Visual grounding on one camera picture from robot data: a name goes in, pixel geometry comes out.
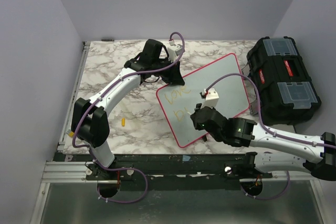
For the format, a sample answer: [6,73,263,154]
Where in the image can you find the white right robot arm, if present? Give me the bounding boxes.
[190,106,335,181]

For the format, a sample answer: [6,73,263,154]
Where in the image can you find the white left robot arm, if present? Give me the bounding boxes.
[71,39,185,179]

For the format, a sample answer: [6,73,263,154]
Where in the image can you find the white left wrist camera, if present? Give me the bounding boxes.
[167,40,183,62]

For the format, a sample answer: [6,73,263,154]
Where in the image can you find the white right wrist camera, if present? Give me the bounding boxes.
[200,88,219,109]

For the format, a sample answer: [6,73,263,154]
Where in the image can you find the pink framed whiteboard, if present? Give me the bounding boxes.
[155,52,250,148]

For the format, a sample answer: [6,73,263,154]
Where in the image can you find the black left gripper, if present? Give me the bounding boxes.
[152,57,185,86]

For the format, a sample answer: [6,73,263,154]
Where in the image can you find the black toolbox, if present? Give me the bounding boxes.
[244,36,321,126]

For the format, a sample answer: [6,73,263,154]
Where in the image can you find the aluminium frame rail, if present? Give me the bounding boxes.
[41,41,91,184]

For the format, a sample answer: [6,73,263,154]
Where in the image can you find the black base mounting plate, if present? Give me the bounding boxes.
[54,152,277,193]

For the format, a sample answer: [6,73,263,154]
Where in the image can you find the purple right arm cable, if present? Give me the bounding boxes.
[206,73,336,200]

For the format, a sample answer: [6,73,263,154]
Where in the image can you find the small yellow connector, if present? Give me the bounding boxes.
[66,130,74,137]

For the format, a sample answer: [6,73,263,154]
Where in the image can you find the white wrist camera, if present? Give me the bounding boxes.
[200,88,219,109]
[167,40,183,62]

